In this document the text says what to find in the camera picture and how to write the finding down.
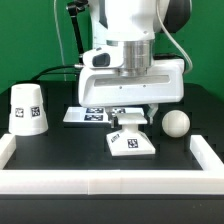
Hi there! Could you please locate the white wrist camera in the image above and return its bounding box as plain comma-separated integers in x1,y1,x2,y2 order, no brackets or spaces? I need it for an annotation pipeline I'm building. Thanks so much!
83,47,123,69

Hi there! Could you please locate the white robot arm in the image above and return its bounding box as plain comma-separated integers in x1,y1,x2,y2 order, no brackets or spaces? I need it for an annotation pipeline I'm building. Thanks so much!
78,0,193,125

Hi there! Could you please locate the white lamp bulb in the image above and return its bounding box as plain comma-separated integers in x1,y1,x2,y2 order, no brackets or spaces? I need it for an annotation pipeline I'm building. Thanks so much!
162,110,190,138

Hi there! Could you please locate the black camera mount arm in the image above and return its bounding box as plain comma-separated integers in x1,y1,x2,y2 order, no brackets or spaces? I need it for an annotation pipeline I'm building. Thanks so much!
66,0,88,64

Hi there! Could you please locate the white lamp shade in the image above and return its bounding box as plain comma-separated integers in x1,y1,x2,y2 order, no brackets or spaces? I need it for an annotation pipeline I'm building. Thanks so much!
9,83,48,136

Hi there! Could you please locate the black base cable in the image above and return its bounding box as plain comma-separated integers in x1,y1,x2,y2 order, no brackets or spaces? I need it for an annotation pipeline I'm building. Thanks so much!
30,64,88,82

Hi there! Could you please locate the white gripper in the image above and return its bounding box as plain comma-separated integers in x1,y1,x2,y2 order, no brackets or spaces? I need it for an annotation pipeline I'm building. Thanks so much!
78,59,184,128

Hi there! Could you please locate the white hanging cable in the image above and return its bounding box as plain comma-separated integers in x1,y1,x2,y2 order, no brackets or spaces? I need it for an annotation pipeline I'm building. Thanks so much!
53,0,68,82

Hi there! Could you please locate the white lamp base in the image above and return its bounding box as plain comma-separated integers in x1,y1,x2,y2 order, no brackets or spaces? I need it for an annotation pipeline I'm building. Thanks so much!
106,113,155,156

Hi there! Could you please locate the white marker tag plate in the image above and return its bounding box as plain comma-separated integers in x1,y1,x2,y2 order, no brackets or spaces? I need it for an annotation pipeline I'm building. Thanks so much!
63,107,147,124

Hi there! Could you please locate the white U-shaped fence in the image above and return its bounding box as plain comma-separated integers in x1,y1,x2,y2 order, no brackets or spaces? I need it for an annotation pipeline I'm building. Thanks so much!
0,134,224,195

